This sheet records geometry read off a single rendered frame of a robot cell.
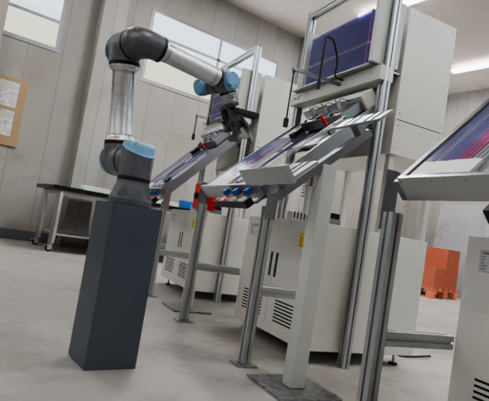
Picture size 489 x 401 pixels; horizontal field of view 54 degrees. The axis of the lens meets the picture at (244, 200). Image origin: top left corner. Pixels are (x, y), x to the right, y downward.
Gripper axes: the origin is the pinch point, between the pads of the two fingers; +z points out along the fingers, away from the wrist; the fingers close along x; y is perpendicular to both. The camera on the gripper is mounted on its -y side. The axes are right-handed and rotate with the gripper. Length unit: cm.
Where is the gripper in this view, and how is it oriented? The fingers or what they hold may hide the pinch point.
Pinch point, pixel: (246, 146)
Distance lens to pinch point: 218.9
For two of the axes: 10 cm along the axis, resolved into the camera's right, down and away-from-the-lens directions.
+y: -8.6, 3.1, -4.1
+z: 2.7, 9.5, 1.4
